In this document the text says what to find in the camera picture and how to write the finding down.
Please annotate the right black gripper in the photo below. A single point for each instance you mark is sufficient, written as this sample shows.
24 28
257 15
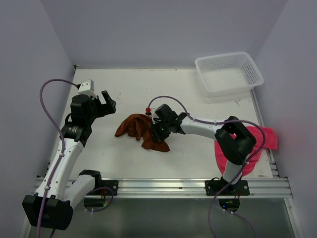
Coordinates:
158 137

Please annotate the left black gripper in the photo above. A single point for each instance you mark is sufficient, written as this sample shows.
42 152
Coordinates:
109 108

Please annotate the brown towel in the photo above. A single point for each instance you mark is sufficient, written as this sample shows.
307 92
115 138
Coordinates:
138 126

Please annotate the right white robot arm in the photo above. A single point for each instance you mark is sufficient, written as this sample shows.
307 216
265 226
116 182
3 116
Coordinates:
234 139

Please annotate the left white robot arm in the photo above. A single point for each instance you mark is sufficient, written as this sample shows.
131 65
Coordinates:
54 201

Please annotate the white plastic basket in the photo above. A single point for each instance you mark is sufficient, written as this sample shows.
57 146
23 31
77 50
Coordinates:
229 73

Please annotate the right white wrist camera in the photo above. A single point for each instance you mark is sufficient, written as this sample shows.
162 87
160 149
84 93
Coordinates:
154 116

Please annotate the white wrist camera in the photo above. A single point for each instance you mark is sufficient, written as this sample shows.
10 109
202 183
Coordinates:
87 88
154 116

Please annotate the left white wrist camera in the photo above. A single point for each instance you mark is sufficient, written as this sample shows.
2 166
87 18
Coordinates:
87 88

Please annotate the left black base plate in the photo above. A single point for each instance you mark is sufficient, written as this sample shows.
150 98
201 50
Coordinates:
109 183

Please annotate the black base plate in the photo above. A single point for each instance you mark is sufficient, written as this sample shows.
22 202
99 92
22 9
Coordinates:
109 183
213 186

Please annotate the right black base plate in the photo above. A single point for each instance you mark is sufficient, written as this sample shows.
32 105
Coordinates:
213 186

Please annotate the aluminium mounting rail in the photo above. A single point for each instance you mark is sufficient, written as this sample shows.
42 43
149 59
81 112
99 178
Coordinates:
195 188

